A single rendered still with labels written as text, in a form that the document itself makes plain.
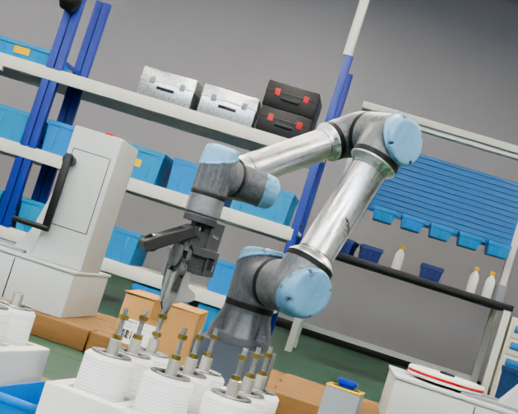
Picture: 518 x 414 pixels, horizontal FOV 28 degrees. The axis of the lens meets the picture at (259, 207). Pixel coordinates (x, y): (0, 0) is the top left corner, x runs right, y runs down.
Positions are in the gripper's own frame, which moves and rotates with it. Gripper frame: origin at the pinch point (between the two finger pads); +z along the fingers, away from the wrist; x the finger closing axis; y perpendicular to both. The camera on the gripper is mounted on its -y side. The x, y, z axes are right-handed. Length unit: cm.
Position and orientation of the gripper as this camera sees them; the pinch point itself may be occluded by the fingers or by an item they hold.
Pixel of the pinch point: (162, 306)
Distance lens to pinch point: 214.1
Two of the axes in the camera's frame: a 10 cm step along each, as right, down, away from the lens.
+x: -3.7, -0.6, 9.3
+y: 8.8, 3.0, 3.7
